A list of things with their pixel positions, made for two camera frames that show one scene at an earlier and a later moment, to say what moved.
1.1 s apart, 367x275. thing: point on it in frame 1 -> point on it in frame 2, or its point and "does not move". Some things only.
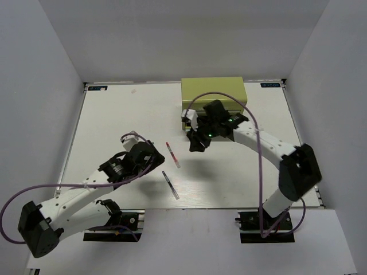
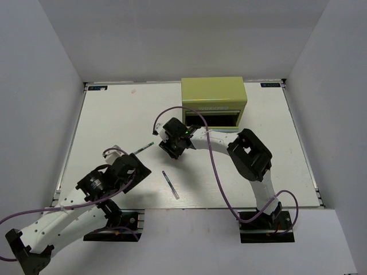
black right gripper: x=195 y=138 -> x=167 y=147
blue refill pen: x=170 y=185 does not move
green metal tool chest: x=233 y=86 does not move
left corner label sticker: x=97 y=87 does not move
